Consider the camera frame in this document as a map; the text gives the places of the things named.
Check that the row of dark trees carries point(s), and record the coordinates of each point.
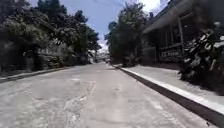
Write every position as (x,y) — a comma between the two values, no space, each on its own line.
(36,33)

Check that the clump of trees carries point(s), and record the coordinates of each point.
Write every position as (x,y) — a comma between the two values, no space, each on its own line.
(125,33)

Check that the building with porch roof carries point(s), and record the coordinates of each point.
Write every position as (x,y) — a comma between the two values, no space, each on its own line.
(176,30)

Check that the grey concrete road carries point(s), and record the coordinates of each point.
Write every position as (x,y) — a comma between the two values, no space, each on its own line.
(93,100)

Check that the low roadside kerb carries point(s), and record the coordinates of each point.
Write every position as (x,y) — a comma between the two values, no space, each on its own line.
(30,74)

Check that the large-leaved bush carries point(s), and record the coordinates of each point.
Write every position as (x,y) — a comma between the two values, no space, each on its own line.
(201,55)

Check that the pale concrete pavement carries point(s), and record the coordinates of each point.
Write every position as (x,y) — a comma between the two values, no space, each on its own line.
(173,81)

